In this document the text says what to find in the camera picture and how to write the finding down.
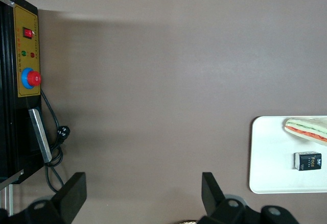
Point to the silver metal sealing bar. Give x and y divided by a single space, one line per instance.
39 137

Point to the cream plastic tray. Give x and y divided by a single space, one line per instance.
268 157

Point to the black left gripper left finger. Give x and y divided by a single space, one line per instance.
71 196

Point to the red emergency stop button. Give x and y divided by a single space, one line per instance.
33 78

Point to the wrapped triangle sandwich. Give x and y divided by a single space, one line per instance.
306 130

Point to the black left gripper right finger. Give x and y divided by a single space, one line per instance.
213 198

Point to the black tissue pack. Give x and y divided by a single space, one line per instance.
307 161

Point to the aluminium profile frame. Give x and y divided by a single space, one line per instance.
9 198

